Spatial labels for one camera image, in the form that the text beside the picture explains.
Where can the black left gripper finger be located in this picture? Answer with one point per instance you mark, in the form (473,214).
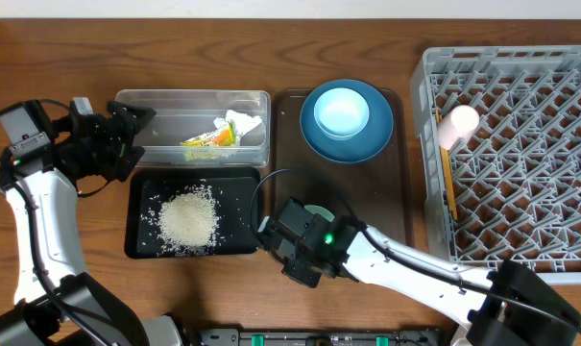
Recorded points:
(128,118)
(121,165)

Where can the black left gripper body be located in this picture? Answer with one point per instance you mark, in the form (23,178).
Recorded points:
(96,154)

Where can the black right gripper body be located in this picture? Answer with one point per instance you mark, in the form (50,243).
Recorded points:
(306,263)

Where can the mint green bowl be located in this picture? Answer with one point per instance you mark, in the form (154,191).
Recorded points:
(318,210)

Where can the yellow snack wrapper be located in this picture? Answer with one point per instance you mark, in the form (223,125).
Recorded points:
(222,136)

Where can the white napkin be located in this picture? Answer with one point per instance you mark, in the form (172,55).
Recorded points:
(240,123)

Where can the dark blue plate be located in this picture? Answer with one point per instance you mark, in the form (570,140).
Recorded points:
(369,142)

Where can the light blue small bowl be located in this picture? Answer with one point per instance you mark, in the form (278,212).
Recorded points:
(341,113)

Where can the wooden chopstick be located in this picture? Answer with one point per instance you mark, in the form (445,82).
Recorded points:
(447,182)

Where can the pink plastic cup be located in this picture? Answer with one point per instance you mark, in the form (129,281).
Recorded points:
(459,124)

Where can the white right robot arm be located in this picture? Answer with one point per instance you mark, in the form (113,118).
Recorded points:
(510,305)

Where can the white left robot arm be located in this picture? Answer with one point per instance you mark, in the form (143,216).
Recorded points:
(39,171)

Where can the grey dishwasher rack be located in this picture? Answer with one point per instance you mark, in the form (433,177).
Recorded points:
(517,181)

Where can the black plastic tray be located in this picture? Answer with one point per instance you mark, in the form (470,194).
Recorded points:
(232,188)

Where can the clear plastic bin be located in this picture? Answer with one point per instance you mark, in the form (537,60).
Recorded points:
(182,114)

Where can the brown serving tray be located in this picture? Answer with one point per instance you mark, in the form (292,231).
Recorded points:
(378,190)

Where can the pile of white rice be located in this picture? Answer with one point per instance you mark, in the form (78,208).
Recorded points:
(186,223)

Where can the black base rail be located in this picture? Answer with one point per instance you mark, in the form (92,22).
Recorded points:
(233,337)

